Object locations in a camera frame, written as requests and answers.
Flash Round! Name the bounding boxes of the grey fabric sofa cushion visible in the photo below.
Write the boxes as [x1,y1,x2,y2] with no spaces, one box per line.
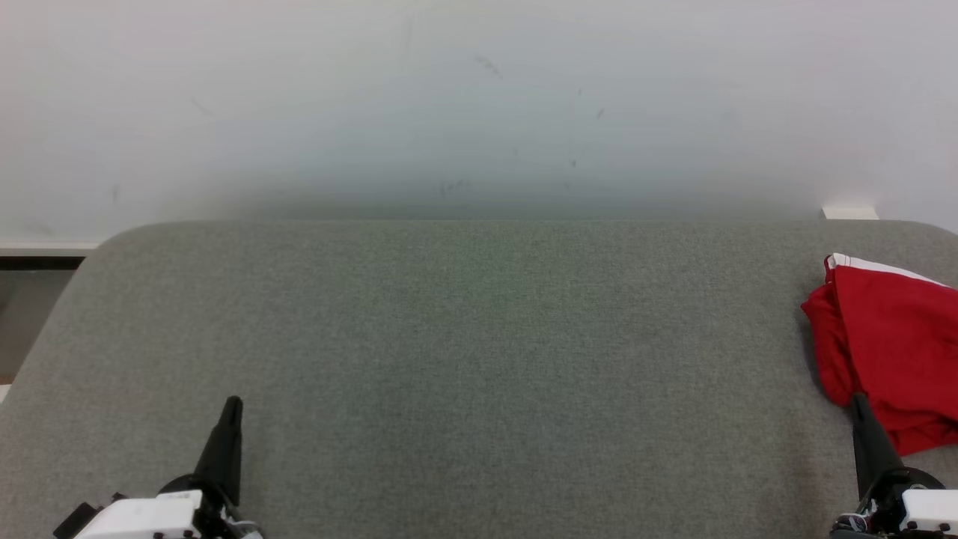
[0,219,958,539]

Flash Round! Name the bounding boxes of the white skirting board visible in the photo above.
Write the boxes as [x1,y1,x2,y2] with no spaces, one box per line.
[0,240,102,252]

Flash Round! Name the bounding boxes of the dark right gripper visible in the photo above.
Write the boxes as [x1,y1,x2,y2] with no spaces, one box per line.
[831,393,958,539]

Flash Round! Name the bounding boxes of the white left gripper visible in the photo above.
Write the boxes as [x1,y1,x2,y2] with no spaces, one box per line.
[75,397,263,539]

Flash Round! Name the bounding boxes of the red basketball shorts white trim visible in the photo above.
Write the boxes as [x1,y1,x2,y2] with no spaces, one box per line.
[801,253,958,456]

